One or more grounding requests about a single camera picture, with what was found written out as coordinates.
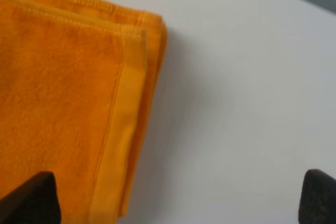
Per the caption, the orange terry towel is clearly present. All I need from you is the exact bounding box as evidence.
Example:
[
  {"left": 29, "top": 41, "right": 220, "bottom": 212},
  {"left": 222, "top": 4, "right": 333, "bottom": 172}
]
[{"left": 1, "top": 0, "right": 167, "bottom": 223}]

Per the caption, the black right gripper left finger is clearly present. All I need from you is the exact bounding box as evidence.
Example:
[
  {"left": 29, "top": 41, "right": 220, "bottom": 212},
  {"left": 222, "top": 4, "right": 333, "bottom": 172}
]
[{"left": 1, "top": 172, "right": 61, "bottom": 224}]

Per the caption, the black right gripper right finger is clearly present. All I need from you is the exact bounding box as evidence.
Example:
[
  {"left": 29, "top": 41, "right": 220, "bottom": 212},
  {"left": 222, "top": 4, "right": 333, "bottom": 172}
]
[{"left": 298, "top": 169, "right": 335, "bottom": 224}]

